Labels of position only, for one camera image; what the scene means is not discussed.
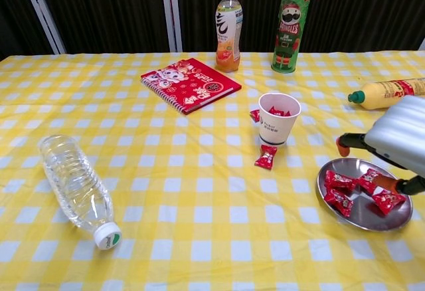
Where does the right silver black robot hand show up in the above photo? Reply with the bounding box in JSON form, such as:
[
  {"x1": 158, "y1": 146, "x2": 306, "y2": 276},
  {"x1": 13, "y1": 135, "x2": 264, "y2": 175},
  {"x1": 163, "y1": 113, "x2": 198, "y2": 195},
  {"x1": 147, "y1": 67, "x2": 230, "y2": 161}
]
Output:
[{"x1": 335, "y1": 95, "x2": 425, "y2": 195}]

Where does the silver metal plate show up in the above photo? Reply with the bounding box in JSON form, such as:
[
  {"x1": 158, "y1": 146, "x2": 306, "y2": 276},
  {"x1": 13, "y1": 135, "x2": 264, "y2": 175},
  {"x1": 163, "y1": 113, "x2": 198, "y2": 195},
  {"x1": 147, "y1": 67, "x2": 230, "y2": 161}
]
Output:
[{"x1": 317, "y1": 157, "x2": 414, "y2": 232}]

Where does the white paper cup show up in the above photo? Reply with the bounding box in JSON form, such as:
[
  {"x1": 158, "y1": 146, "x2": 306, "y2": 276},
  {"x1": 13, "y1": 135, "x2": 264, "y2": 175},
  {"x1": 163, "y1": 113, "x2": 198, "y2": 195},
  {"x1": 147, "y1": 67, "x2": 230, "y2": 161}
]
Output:
[{"x1": 258, "y1": 92, "x2": 302, "y2": 146}]

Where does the yellow squeeze bottle green cap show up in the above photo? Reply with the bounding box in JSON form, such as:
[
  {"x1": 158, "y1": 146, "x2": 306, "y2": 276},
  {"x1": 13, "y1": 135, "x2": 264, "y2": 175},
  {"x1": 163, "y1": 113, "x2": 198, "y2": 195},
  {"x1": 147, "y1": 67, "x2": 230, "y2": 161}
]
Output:
[{"x1": 347, "y1": 77, "x2": 425, "y2": 111}]

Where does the dark curtain panel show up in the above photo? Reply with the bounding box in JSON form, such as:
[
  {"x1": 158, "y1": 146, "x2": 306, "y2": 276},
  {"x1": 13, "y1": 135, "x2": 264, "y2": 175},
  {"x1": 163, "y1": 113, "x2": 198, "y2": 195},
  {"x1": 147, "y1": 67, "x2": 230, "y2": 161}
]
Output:
[
  {"x1": 0, "y1": 0, "x2": 56, "y2": 61},
  {"x1": 175, "y1": 0, "x2": 296, "y2": 52},
  {"x1": 298, "y1": 0, "x2": 425, "y2": 52},
  {"x1": 35, "y1": 0, "x2": 172, "y2": 54}
]

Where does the green Pringles can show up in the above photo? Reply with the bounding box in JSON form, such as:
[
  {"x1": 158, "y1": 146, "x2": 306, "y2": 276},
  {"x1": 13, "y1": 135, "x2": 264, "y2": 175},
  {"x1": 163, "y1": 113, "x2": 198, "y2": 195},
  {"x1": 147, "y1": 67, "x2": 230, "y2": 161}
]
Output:
[{"x1": 271, "y1": 0, "x2": 315, "y2": 73}]

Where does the orange drink bottle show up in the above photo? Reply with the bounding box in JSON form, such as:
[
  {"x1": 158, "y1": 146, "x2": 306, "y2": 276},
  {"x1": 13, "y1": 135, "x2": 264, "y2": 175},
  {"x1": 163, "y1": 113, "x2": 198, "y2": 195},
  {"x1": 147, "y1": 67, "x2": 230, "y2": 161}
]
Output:
[{"x1": 214, "y1": 0, "x2": 244, "y2": 73}]

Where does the yellow white checked tablecloth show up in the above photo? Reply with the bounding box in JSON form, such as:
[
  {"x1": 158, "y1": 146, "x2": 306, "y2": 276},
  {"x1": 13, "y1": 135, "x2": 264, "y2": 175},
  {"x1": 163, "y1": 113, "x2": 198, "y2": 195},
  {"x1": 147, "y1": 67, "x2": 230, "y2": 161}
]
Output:
[{"x1": 0, "y1": 50, "x2": 425, "y2": 291}]

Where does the red spiral notebook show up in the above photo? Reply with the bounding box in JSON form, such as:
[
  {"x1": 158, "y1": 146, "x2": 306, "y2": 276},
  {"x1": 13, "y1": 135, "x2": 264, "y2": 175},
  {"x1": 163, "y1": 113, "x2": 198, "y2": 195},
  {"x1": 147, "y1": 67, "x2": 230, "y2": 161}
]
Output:
[{"x1": 140, "y1": 57, "x2": 242, "y2": 116}]

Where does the clear plastic water bottle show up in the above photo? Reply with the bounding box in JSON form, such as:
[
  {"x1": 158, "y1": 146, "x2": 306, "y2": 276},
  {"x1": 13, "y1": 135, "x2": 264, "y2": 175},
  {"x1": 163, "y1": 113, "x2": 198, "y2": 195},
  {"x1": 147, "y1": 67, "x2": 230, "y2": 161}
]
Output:
[{"x1": 38, "y1": 134, "x2": 123, "y2": 250}]

